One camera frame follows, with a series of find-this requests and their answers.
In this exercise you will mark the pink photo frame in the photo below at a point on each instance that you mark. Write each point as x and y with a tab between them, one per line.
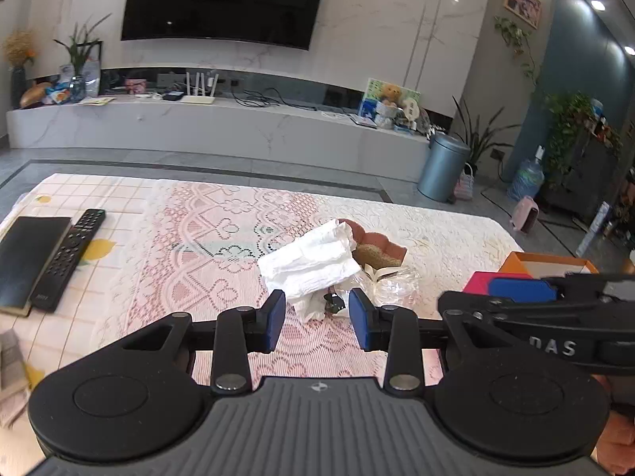
136	87

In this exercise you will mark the white router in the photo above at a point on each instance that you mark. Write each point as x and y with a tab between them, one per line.
197	98

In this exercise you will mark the black wall television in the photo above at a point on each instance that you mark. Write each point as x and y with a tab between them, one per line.
223	0

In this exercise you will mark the pink space heater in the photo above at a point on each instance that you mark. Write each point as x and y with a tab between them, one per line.
525	214

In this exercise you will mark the white tissue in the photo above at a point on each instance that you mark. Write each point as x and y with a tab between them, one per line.
307	263

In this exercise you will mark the white marble television console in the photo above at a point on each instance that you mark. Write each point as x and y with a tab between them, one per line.
223	129

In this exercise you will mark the framed wall picture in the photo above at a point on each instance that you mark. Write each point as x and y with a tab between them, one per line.
522	2

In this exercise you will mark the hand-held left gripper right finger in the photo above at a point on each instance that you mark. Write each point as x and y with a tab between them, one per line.
361	321

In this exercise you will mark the black cabinet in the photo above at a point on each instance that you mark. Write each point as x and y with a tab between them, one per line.
585	178

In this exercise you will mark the hanging vine plant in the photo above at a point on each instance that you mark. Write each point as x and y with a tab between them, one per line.
516	39

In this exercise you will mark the checkered lemon print tablecloth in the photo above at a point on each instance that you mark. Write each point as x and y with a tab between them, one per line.
99	193

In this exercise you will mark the brown teddy bear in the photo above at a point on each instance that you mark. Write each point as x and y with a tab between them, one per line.
388	104

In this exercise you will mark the orange cardboard box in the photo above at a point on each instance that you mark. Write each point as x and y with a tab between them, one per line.
545	264

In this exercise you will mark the red box with clear window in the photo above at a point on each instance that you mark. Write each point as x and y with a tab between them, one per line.
478	282

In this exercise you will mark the black notebook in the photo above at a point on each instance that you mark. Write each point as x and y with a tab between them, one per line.
27	263

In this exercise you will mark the blue water jug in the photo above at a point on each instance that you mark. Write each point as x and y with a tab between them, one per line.
526	181

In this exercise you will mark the grey blue trash can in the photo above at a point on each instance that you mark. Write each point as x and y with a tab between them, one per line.
441	168

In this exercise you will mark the round beige sign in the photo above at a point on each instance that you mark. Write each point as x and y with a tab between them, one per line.
411	109

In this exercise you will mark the crinkled clear plastic wrap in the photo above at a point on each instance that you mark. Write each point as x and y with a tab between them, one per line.
397	285

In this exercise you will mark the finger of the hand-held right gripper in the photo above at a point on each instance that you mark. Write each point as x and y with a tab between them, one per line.
471	307
521	290

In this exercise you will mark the green picture card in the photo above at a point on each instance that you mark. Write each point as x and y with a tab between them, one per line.
369	101

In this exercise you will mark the dried flowers in dark vase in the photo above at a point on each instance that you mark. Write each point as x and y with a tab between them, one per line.
19	69

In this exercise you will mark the golden brown ornament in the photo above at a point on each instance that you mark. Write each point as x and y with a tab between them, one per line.
34	95

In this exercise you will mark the tall leafy floor plant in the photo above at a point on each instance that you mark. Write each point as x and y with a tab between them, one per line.
478	134

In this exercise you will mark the green plant in glass vase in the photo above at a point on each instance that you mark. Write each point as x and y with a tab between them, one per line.
79	59

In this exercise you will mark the bushy green potted plant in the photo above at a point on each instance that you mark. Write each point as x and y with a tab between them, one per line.
570	119

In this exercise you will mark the small black clip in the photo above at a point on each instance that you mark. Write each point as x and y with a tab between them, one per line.
335	303

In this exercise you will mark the black remote control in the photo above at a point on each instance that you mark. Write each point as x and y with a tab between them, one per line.
69	258

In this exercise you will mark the loose papers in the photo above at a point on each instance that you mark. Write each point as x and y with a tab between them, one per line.
96	101

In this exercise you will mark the woven basket bag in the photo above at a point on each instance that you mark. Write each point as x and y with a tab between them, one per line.
465	186

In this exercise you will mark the small black box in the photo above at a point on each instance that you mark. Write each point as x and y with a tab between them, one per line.
172	95

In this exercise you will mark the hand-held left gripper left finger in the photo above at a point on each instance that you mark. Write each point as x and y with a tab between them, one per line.
275	321

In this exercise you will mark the blue white snack bags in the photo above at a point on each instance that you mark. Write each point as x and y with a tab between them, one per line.
62	91

